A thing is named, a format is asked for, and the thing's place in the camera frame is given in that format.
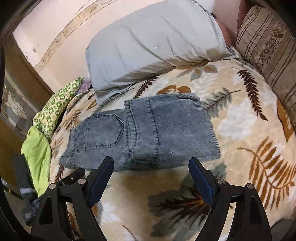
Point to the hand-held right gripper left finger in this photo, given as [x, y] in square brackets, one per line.
[99, 183]

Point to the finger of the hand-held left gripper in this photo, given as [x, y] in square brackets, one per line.
[74, 175]

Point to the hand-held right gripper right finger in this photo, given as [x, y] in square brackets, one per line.
[202, 183]

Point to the blue denim pants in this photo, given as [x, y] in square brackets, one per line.
[148, 129]

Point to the lime green cloth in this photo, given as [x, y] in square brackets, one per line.
[37, 150]

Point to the leaf print blanket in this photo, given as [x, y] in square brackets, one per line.
[231, 129]

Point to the green checkered pillow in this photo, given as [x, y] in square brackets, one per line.
[55, 106]

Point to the wooden door with glass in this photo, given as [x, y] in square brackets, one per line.
[13, 104]

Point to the purple plastic bag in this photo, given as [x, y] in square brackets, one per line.
[85, 87]

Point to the grey pillow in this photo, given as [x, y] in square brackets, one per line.
[150, 46]

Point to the striped floral cushion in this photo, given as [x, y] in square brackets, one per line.
[266, 46]

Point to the brown pillow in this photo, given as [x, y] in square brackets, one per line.
[224, 32]

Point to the brown upholstered headboard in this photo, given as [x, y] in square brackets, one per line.
[241, 14]

